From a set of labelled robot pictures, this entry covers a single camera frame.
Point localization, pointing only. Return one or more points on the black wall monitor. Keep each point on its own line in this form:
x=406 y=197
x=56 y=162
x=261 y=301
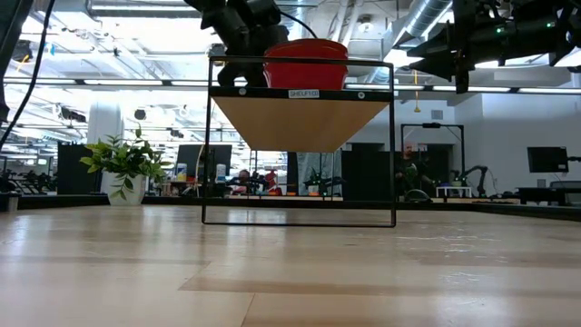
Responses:
x=547 y=159

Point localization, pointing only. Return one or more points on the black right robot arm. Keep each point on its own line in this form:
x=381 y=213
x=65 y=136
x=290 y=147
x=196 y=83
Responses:
x=573 y=27

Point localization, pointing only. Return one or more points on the black computer monitor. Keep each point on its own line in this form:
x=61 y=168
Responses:
x=204 y=156

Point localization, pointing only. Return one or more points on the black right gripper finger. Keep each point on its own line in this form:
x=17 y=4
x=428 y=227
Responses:
x=442 y=67
x=438 y=47

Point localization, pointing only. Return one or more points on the white pillar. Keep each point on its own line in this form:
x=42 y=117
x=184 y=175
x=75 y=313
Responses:
x=105 y=122

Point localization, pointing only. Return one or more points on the green potted plant white pot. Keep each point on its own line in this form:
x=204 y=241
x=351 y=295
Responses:
x=125 y=159

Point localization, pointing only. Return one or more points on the person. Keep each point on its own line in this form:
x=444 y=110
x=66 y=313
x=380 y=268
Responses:
x=244 y=179
x=410 y=168

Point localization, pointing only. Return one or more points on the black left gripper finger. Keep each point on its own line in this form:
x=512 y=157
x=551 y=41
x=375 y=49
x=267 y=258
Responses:
x=255 y=72

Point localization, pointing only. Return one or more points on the white curtain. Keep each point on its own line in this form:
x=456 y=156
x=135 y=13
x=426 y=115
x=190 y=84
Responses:
x=324 y=163

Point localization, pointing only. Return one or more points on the black aluminium table frame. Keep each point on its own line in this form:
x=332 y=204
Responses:
x=54 y=202

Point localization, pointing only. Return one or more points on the small white table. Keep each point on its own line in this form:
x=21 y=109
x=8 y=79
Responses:
x=454 y=189

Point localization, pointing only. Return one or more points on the silver ventilation duct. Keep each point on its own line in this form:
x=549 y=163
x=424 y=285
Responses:
x=424 y=18

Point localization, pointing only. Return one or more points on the black background robot arm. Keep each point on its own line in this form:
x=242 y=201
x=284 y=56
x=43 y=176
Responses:
x=476 y=171

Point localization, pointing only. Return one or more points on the black partition panel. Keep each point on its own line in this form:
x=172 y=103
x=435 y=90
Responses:
x=75 y=168

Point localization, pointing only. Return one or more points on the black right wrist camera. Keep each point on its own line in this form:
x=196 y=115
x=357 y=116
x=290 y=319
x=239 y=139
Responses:
x=461 y=81

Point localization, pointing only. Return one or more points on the black background table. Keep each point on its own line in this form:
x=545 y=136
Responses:
x=549 y=193

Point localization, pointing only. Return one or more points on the black metal rig frame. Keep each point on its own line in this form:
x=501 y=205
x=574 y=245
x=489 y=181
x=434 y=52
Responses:
x=431 y=125

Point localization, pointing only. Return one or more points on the wooden shelf with black frame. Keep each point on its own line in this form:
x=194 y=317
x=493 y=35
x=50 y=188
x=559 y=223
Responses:
x=297 y=122

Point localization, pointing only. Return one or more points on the black cabinet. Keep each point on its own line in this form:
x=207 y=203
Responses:
x=363 y=177

